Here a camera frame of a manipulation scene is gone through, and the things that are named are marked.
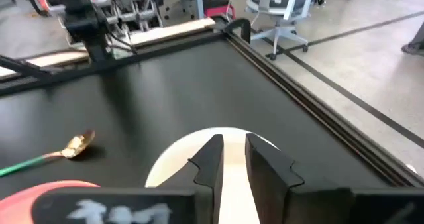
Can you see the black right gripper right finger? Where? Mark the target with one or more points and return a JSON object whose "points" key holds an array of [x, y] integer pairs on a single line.
{"points": [[265, 171]]}

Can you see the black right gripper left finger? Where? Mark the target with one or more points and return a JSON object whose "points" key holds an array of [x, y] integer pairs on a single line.
{"points": [[208, 164]]}

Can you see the white round bowl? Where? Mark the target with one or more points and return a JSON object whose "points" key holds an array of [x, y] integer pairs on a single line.
{"points": [[175, 157]]}

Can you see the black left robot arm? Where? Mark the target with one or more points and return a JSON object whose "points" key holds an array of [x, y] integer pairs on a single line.
{"points": [[87, 22]]}

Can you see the red step stool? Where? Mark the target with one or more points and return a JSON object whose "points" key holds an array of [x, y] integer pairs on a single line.
{"points": [[218, 8]]}

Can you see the white mesh office chair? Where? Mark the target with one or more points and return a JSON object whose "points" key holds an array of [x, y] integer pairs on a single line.
{"points": [[281, 5]]}

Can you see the storage rack with bins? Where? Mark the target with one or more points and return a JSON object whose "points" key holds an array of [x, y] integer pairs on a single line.
{"points": [[132, 8]]}

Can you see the red round plate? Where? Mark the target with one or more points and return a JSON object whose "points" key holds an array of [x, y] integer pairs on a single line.
{"points": [[20, 201]]}

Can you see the person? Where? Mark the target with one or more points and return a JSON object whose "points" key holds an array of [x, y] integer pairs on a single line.
{"points": [[415, 43]]}

